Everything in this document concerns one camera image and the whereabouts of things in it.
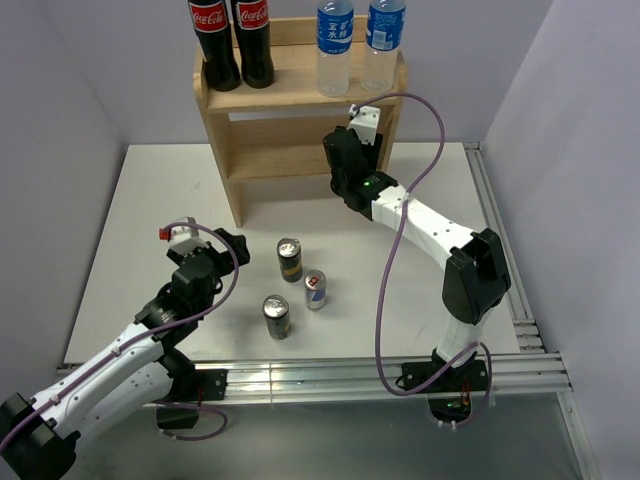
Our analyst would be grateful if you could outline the black can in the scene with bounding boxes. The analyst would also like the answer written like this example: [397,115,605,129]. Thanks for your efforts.
[262,294,291,340]
[276,238,302,283]

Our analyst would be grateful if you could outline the silver blue can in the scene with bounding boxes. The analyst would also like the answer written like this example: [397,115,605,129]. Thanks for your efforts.
[304,269,327,310]

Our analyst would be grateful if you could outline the water bottle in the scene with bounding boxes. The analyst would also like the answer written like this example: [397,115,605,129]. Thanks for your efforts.
[316,0,355,97]
[361,0,406,93]

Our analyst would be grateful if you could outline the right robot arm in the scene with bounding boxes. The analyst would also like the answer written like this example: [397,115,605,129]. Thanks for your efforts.
[323,127,511,369]

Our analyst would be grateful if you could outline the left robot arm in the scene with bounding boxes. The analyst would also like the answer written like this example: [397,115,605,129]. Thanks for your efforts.
[1,217,250,479]

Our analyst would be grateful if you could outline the wooden two-tier shelf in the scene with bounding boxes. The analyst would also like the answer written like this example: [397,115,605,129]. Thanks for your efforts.
[192,14,409,227]

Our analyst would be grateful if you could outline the right cola bottle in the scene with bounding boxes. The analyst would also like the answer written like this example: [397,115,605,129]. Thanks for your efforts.
[231,0,275,89]

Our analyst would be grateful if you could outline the cola bottle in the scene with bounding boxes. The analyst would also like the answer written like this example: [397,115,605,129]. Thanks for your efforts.
[231,0,275,89]
[188,0,241,92]

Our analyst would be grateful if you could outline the left cola bottle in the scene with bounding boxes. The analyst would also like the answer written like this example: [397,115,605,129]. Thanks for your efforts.
[188,0,241,92]

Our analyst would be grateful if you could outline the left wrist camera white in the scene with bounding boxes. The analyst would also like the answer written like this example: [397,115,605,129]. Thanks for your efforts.
[159,226,204,255]

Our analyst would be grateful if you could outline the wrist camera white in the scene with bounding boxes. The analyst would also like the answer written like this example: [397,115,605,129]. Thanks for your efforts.
[347,104,381,146]
[159,226,204,255]

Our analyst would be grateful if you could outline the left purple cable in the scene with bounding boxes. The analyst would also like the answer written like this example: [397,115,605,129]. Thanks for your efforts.
[0,222,239,461]

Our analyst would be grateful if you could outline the purple cable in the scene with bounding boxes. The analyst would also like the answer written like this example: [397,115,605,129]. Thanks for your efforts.
[354,92,494,427]
[0,222,239,461]

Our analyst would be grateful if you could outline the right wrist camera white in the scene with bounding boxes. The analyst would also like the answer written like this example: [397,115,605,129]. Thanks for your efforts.
[347,104,381,146]

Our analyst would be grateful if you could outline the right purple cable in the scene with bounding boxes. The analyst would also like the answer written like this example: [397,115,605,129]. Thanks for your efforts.
[354,92,494,427]

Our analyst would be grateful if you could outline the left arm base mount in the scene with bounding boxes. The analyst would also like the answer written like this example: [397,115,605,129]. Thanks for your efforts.
[153,369,229,442]

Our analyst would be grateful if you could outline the aluminium rail front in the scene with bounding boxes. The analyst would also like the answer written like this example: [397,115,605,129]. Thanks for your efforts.
[54,352,574,409]

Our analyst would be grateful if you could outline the aluminium rail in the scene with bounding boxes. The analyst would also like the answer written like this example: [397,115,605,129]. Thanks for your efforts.
[54,352,574,409]
[463,142,547,354]

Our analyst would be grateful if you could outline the aluminium rail right side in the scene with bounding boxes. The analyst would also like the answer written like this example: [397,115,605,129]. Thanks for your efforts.
[463,142,547,354]

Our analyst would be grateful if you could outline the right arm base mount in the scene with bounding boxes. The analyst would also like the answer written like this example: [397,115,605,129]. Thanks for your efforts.
[395,358,493,430]

